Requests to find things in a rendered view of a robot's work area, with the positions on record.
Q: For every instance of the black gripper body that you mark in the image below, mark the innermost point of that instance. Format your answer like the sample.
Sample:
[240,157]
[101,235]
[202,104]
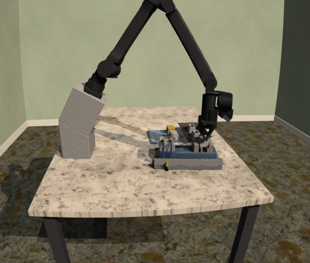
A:
[203,119]

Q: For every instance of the yellow brass block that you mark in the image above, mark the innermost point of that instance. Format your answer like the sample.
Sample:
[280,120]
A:
[169,128]

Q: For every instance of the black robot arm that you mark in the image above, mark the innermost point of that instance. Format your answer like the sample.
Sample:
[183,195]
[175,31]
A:
[111,67]

